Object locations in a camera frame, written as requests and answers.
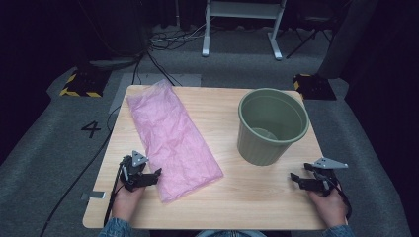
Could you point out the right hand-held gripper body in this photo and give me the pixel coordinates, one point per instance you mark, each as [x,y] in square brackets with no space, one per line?
[327,177]

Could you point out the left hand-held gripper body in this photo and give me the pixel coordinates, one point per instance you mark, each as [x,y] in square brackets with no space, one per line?
[131,171]

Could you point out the pink plastic bag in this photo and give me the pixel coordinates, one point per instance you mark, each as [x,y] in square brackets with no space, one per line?
[171,138]

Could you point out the green plastic bin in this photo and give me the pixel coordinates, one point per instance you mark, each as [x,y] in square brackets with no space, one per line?
[263,144]

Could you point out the person's left hand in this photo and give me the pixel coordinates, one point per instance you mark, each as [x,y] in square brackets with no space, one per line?
[126,204]

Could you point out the person's right hand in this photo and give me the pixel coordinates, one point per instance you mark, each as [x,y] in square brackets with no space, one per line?
[331,209]

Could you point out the person's lap in jeans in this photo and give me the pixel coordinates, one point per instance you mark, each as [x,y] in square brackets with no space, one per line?
[230,234]

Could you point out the black chair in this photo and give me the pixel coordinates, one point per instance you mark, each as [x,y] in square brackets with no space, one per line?
[306,41]

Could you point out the grey curtain column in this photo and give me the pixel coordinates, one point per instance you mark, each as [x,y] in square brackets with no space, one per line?
[349,36]

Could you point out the white metal stand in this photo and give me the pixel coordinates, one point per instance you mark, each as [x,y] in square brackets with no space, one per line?
[242,10]

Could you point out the black yellow striped base plate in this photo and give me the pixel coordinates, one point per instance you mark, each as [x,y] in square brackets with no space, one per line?
[85,82]
[314,87]

